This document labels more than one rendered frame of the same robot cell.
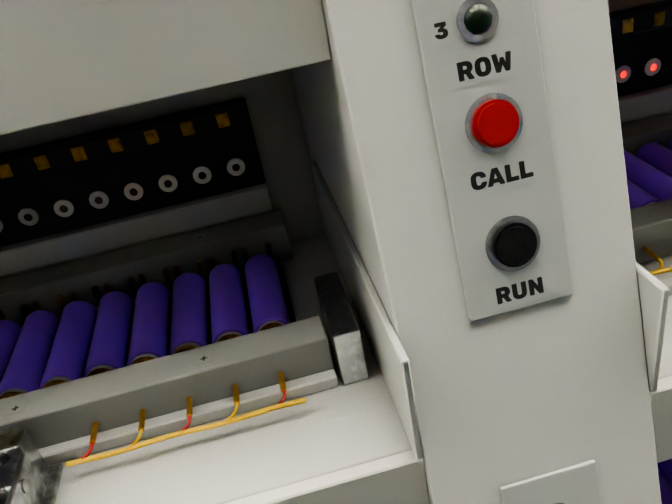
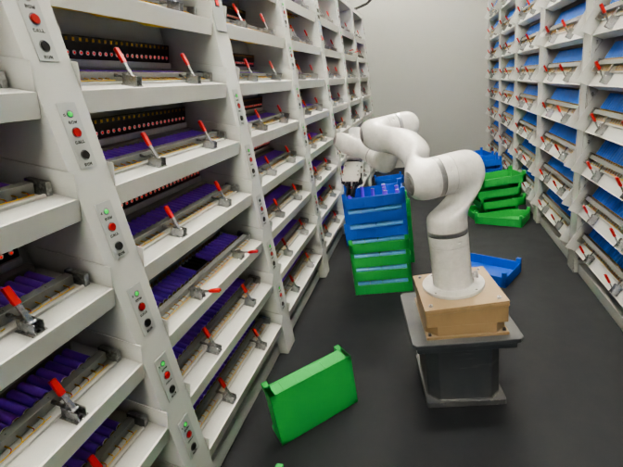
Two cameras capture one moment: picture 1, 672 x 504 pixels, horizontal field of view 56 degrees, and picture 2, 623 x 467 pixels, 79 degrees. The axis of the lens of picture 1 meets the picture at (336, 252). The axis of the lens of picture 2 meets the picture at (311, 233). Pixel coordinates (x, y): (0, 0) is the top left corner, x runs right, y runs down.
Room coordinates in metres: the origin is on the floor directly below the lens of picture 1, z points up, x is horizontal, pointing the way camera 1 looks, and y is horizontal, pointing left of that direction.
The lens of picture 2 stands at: (-0.53, 1.17, 1.03)
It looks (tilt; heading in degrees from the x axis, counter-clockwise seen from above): 20 degrees down; 294
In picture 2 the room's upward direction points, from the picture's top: 10 degrees counter-clockwise
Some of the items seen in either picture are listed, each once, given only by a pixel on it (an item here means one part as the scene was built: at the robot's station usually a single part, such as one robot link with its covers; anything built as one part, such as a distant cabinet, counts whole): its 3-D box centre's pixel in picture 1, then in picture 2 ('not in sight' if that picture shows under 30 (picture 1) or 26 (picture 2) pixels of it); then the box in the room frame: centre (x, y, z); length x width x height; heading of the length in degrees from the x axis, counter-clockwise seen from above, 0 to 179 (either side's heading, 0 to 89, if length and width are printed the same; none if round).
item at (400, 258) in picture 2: not in sight; (379, 251); (-0.08, -0.65, 0.20); 0.30 x 0.20 x 0.08; 13
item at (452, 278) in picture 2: not in sight; (450, 258); (-0.47, 0.02, 0.48); 0.19 x 0.19 x 0.18
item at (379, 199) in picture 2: not in sight; (373, 194); (-0.08, -0.65, 0.52); 0.30 x 0.20 x 0.08; 13
